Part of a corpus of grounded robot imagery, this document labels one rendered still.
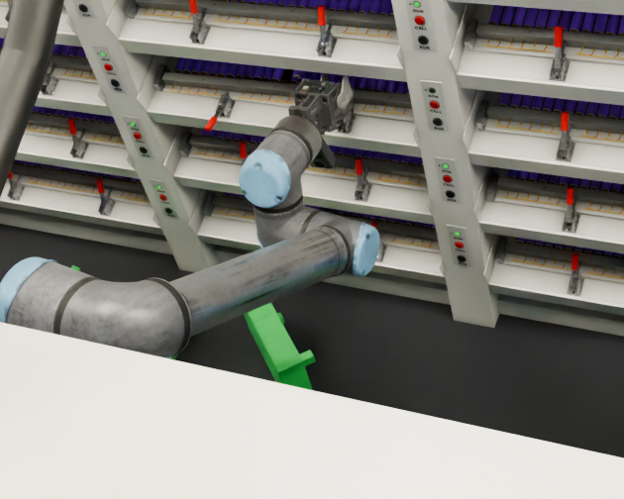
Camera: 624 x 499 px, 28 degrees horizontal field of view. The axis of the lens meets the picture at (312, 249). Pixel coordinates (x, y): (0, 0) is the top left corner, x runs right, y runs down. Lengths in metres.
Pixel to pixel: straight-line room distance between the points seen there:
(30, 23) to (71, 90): 2.10
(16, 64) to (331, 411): 0.24
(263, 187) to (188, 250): 0.86
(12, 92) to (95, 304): 1.08
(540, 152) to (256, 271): 0.67
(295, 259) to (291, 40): 0.54
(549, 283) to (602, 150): 0.41
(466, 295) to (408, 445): 2.16
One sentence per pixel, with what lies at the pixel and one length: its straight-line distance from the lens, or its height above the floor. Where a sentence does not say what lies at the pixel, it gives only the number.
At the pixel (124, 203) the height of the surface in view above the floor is 0.16.
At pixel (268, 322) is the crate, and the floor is 0.20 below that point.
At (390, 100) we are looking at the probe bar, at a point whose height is 0.58.
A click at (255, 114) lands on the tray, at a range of 2.52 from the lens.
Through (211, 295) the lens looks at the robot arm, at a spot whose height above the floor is 0.85.
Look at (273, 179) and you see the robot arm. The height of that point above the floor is 0.73.
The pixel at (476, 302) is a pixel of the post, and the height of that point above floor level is 0.08.
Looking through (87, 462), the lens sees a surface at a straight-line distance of 0.57.
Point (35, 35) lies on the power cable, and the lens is 0.65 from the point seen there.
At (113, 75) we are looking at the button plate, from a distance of 2.60.
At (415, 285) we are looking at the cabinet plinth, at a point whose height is 0.05.
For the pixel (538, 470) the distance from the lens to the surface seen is 0.52.
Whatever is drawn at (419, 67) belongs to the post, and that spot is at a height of 0.74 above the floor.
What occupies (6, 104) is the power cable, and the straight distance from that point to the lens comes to 0.63.
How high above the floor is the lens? 2.17
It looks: 47 degrees down
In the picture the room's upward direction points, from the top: 17 degrees counter-clockwise
